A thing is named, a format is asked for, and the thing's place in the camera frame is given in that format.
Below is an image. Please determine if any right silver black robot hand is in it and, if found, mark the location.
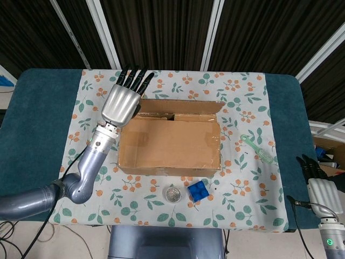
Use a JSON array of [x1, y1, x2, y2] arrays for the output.
[[287, 154, 341, 218]]

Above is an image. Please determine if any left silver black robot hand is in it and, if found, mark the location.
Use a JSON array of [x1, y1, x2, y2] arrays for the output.
[[101, 65, 155, 128]]

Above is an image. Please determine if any brown cardboard box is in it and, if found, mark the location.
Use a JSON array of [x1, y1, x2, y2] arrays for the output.
[[118, 98, 227, 176]]

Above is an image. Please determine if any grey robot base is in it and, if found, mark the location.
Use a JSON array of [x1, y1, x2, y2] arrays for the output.
[[107, 225, 226, 259]]

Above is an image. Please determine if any background cardboard box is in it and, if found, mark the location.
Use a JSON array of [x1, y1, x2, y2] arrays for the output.
[[312, 136, 345, 178]]

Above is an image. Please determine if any floral leaf print tablecloth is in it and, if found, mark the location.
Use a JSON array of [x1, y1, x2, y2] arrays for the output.
[[48, 69, 289, 234]]

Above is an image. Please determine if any green toothbrush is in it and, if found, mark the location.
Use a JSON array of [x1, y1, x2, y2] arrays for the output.
[[240, 134, 272, 165]]

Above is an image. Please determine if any teal table cover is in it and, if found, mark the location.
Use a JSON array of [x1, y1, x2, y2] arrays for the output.
[[0, 67, 321, 230]]

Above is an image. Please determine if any white blue background object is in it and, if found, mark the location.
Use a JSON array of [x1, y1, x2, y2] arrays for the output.
[[0, 64, 17, 94]]

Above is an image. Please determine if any blue building block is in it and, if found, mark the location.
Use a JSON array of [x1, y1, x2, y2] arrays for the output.
[[187, 181, 211, 202]]

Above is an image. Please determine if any black right hand cable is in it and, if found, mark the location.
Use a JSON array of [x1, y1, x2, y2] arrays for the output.
[[292, 201, 315, 259]]

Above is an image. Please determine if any white metal rack frame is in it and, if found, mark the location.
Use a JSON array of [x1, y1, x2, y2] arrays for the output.
[[308, 120, 345, 141]]

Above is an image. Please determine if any wide white frame post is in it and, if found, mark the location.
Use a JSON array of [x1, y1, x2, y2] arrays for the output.
[[200, 0, 225, 72], [86, 0, 121, 70], [295, 25, 345, 84]]

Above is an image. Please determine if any thin white frame post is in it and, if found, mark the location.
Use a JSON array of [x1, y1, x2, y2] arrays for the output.
[[50, 0, 91, 70]]

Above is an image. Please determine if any beige floor cable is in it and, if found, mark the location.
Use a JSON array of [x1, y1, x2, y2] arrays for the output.
[[36, 222, 91, 259]]

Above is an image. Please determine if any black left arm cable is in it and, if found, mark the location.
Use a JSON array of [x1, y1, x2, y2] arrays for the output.
[[20, 148, 90, 259]]

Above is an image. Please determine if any black floor cable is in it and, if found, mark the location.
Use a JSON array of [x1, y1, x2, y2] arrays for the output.
[[0, 221, 21, 259]]

